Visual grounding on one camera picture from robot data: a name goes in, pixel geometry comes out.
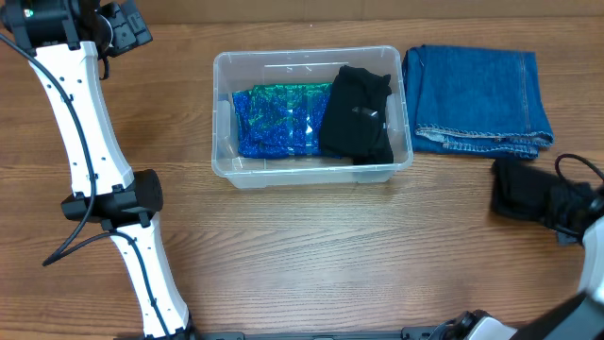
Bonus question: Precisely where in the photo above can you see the black cloth with tape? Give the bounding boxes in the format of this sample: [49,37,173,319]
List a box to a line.
[353,127,394,165]

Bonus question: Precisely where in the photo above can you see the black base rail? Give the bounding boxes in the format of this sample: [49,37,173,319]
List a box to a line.
[199,327,445,340]

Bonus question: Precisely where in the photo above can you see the blue denim jeans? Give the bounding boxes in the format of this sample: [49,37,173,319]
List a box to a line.
[402,45,555,159]

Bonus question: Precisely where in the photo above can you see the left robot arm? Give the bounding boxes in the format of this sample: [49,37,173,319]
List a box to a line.
[1,0,200,339]

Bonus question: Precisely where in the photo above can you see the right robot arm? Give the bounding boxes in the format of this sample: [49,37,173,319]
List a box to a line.
[430,211,603,340]

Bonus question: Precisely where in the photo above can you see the clear plastic storage bin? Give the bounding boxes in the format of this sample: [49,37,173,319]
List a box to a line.
[211,45,413,189]

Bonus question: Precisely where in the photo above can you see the blue green sequin cloth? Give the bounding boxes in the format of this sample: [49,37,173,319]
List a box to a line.
[232,82,331,159]

